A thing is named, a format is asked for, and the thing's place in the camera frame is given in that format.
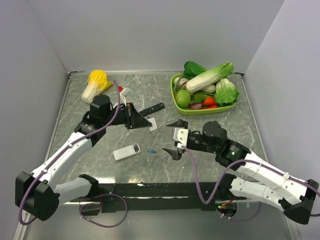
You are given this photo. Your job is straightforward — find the orange carrot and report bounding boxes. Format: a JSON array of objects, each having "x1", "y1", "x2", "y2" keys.
[{"x1": 202, "y1": 97, "x2": 216, "y2": 106}]

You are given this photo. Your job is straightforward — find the green bok choy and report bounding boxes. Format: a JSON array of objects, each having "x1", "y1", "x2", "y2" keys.
[{"x1": 214, "y1": 78, "x2": 240, "y2": 107}]

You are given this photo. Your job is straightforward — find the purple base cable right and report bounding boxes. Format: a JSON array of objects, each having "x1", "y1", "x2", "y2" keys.
[{"x1": 216, "y1": 202, "x2": 262, "y2": 222}]

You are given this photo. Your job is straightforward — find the white grey-faced remote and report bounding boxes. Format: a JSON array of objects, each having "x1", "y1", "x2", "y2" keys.
[{"x1": 113, "y1": 143, "x2": 141, "y2": 162}]

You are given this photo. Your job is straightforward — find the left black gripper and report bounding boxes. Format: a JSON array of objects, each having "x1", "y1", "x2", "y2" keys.
[{"x1": 102, "y1": 102, "x2": 152, "y2": 130}]

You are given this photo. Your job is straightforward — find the purple onion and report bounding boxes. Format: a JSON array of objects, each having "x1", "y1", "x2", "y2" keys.
[{"x1": 188, "y1": 103, "x2": 203, "y2": 110}]

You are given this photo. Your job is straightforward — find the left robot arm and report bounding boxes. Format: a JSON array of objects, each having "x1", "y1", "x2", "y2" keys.
[{"x1": 15, "y1": 94, "x2": 152, "y2": 221}]

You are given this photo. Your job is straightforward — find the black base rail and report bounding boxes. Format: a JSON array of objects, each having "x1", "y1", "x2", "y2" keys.
[{"x1": 68, "y1": 181, "x2": 247, "y2": 214}]

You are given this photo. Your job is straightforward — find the white garlic bulb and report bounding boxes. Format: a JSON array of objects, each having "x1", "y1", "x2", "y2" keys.
[{"x1": 173, "y1": 77, "x2": 189, "y2": 87}]

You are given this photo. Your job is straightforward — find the round green cabbage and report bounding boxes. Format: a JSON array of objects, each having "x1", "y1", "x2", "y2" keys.
[{"x1": 175, "y1": 89, "x2": 191, "y2": 108}]

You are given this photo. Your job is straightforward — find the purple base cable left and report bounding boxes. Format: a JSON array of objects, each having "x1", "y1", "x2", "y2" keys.
[{"x1": 79, "y1": 194, "x2": 128, "y2": 228}]

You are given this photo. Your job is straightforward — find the white radish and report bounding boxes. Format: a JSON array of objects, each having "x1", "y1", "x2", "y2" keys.
[{"x1": 201, "y1": 84, "x2": 216, "y2": 94}]

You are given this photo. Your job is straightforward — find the dark green spinach leaf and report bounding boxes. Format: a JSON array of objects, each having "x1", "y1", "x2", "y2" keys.
[{"x1": 183, "y1": 61, "x2": 207, "y2": 80}]

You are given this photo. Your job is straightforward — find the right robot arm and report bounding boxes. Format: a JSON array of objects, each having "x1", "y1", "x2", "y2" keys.
[{"x1": 165, "y1": 119, "x2": 320, "y2": 225}]

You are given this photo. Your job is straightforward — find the white battery cover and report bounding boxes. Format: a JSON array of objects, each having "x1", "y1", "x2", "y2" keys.
[{"x1": 147, "y1": 117, "x2": 158, "y2": 132}]

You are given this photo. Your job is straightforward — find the green plastic basket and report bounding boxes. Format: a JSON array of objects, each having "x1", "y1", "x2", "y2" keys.
[{"x1": 170, "y1": 73, "x2": 237, "y2": 116}]

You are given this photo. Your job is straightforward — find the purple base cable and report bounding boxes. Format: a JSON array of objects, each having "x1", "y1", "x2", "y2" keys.
[
  {"x1": 216, "y1": 202, "x2": 262, "y2": 222},
  {"x1": 79, "y1": 194, "x2": 128, "y2": 228}
]

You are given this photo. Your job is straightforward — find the long green napa cabbage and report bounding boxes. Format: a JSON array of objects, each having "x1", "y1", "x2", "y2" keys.
[{"x1": 186, "y1": 61, "x2": 234, "y2": 93}]

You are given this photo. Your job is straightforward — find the yellow napa cabbage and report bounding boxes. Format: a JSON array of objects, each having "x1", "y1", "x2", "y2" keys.
[{"x1": 81, "y1": 69, "x2": 113, "y2": 104}]

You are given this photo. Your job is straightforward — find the black slim remote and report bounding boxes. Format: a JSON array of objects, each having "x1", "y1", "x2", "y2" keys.
[{"x1": 139, "y1": 102, "x2": 165, "y2": 117}]

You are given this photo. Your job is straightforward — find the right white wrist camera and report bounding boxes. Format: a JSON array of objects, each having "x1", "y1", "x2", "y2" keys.
[{"x1": 171, "y1": 127, "x2": 189, "y2": 148}]

